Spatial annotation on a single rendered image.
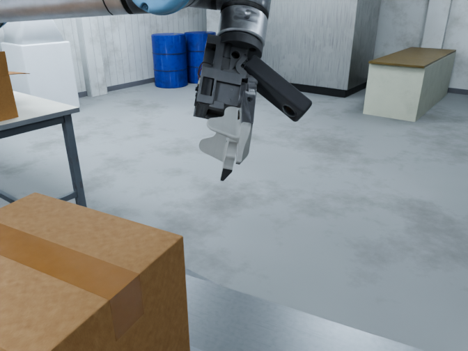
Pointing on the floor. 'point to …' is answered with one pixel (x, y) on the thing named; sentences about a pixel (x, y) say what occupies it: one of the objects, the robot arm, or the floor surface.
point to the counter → (408, 82)
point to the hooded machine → (40, 61)
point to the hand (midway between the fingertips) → (234, 175)
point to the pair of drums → (177, 57)
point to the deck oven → (322, 44)
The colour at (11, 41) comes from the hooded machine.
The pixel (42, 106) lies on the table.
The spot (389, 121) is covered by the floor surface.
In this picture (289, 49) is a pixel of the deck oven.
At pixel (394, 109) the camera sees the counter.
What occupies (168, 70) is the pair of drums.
